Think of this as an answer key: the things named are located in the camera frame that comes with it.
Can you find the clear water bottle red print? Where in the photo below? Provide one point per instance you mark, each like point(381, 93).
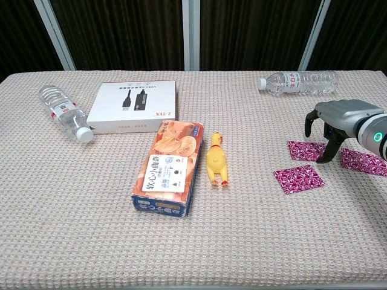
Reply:
point(299, 83)

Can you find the grey metal partition post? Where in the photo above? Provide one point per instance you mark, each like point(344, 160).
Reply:
point(314, 36)
point(191, 36)
point(56, 36)

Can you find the orange cookie box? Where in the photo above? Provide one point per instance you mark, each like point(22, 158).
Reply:
point(169, 169)

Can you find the clear water bottle white label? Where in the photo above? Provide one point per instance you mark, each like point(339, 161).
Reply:
point(63, 113)

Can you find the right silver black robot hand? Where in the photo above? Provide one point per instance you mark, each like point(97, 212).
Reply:
point(341, 117)

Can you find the white flat product box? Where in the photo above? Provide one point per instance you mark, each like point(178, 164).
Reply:
point(127, 108)

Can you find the pink woven table cloth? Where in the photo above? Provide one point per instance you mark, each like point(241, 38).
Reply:
point(90, 226)

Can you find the dark brown curtain panel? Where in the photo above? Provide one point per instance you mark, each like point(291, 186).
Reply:
point(21, 36)
point(121, 33)
point(356, 33)
point(254, 33)

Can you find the pink patterned card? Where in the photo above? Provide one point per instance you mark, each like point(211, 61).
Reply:
point(303, 150)
point(362, 163)
point(297, 180)

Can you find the yellow rubber chicken toy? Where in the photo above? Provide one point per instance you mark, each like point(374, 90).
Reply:
point(216, 157)

